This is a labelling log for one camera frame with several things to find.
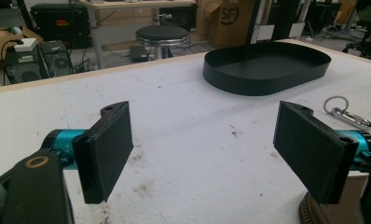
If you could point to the round black stool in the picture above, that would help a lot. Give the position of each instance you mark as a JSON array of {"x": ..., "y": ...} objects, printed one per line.
[{"x": 162, "y": 37}]

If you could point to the black power adapter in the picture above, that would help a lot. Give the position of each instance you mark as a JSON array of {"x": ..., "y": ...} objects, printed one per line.
[{"x": 138, "y": 53}]

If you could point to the white box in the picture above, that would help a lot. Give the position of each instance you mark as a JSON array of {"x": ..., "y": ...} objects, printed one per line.
[{"x": 25, "y": 45}]

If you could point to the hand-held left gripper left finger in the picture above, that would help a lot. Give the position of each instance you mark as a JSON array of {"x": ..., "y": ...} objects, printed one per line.
[{"x": 103, "y": 155}]

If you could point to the silver keyring with carabiner clip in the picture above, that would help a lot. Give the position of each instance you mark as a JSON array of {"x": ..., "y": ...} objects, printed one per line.
[{"x": 348, "y": 115}]

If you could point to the black computer tower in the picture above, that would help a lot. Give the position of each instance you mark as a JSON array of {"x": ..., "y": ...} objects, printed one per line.
[{"x": 34, "y": 63}]

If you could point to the brown round object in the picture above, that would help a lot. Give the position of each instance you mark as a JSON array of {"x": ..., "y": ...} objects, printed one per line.
[{"x": 329, "y": 205}]

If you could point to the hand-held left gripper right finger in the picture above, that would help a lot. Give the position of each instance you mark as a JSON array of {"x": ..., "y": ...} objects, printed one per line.
[{"x": 314, "y": 152}]

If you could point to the cardboard box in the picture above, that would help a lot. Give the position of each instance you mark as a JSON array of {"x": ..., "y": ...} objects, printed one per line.
[{"x": 227, "y": 21}]

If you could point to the black equipment case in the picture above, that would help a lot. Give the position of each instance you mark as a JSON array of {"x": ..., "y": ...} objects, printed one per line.
[{"x": 61, "y": 23}]

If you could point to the black oval tray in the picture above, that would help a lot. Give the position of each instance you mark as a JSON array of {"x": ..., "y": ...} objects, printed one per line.
[{"x": 264, "y": 70}]

